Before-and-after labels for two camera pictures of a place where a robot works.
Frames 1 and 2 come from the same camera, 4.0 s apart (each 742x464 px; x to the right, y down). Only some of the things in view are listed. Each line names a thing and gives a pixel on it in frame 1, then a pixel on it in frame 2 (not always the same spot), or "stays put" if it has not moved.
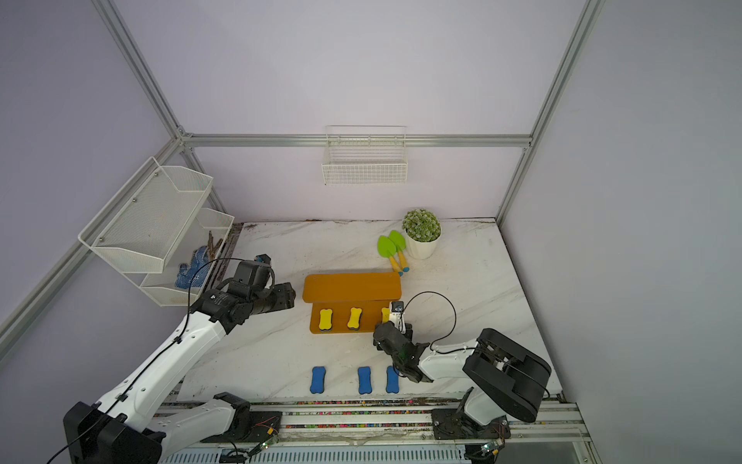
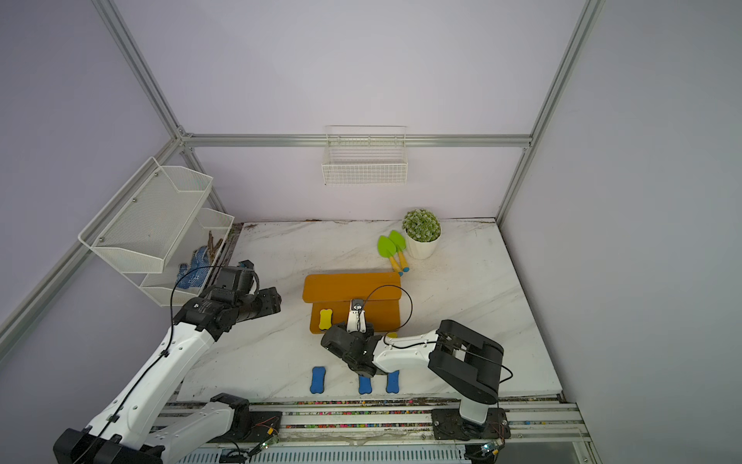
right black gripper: (409, 331) → (369, 332)
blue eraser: (318, 379) stays put
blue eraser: (364, 380) stays put
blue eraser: (392, 380) stays put
